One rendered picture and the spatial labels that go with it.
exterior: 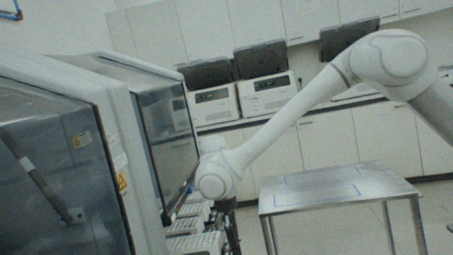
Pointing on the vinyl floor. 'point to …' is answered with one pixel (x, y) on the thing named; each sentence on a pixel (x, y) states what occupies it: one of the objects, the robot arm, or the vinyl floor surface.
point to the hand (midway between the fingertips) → (236, 253)
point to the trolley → (337, 195)
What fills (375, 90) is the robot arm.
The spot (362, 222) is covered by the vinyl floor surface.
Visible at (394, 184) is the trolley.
